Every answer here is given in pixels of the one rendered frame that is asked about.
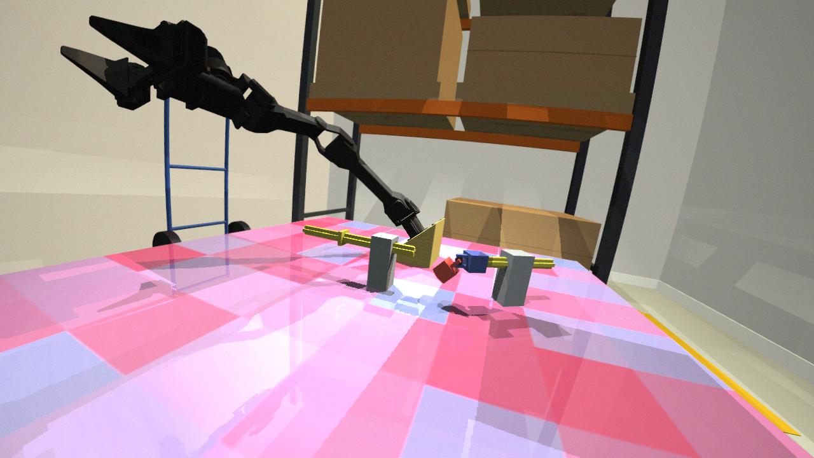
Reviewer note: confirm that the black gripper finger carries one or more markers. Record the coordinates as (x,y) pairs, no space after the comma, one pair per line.
(112,75)
(156,47)

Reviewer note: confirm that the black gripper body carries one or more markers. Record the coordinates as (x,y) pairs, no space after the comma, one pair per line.
(190,81)

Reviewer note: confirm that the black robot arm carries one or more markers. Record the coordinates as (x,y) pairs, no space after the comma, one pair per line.
(260,113)

